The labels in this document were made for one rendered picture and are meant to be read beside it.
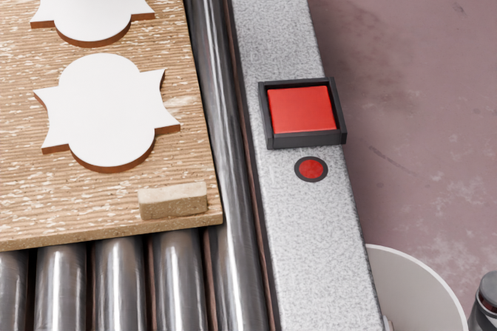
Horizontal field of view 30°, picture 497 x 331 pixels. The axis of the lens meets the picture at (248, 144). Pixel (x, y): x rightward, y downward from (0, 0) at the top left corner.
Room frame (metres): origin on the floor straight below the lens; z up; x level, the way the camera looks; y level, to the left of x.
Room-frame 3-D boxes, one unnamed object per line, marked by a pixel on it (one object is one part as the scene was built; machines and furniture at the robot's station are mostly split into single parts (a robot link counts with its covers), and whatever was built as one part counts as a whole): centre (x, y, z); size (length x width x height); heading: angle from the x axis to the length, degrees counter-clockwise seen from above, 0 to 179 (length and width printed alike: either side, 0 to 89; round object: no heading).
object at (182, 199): (0.48, 0.06, 0.95); 0.06 x 0.02 x 0.03; 101
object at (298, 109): (0.62, -0.05, 0.92); 0.06 x 0.06 x 0.01; 7
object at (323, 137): (0.62, -0.05, 0.92); 0.08 x 0.08 x 0.02; 7
